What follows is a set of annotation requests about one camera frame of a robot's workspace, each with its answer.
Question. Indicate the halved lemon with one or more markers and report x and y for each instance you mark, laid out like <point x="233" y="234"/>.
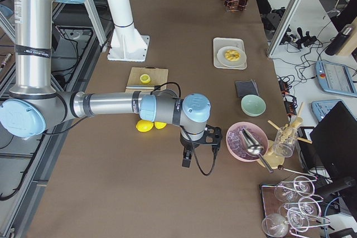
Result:
<point x="145" y="79"/>

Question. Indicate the black water bottle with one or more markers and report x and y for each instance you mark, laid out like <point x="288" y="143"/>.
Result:
<point x="337" y="43"/>

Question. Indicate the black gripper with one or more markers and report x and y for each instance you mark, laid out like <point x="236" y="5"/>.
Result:
<point x="186" y="145"/>

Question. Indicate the cream serving tray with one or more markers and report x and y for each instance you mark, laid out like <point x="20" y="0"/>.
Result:
<point x="220" y="42"/>

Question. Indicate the metal ice scoop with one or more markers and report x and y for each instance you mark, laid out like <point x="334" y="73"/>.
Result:
<point x="254" y="148"/>

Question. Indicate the clear glass mug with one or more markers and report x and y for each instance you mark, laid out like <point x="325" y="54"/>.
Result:
<point x="285" y="141"/>

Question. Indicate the white mounting pillar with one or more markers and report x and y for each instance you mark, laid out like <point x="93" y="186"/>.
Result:
<point x="127" y="44"/>

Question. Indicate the pink ice bowl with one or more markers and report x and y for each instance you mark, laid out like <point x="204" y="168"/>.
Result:
<point x="237" y="144"/>

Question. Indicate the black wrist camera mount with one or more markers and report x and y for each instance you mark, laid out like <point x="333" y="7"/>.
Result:
<point x="212" y="136"/>

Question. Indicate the braided ring pastry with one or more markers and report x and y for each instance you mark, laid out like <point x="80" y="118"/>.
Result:
<point x="232" y="55"/>

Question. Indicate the blue teach pendant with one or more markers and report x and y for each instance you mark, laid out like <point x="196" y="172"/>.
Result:
<point x="322" y="107"/>
<point x="335" y="78"/>

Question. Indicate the black monitor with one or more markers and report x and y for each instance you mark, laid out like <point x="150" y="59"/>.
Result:
<point x="334" y="140"/>

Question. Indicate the wine glass rack tray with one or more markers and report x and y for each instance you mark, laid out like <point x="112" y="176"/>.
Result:
<point x="291" y="208"/>

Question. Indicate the mint green bowl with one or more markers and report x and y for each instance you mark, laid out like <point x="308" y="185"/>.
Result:
<point x="253" y="105"/>

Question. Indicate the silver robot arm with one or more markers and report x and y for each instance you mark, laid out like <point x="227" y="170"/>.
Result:
<point x="34" y="106"/>

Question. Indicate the wooden cutting board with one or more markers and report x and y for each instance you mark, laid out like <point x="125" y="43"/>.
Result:
<point x="158" y="77"/>

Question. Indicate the wooden mug tree stand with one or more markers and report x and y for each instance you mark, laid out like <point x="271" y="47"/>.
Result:
<point x="295" y="124"/>

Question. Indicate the dark grey folded cloth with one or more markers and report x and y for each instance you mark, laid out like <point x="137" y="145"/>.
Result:
<point x="244" y="88"/>

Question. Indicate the aluminium frame post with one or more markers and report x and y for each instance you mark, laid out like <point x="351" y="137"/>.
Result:
<point x="282" y="27"/>

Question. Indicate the whole yellow lemon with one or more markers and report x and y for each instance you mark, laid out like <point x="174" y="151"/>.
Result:
<point x="144" y="125"/>

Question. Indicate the white round plate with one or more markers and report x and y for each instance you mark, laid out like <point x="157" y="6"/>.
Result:
<point x="226" y="63"/>

